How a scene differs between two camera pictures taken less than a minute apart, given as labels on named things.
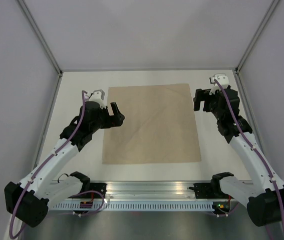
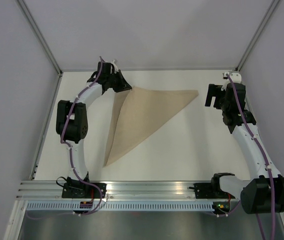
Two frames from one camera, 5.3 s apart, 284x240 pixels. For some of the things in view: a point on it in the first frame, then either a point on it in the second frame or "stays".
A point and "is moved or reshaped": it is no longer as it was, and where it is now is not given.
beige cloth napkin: (160, 126) is moved or reshaped
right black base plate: (208, 191) stays
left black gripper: (115, 120) -> (123, 85)
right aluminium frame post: (272, 7) stays
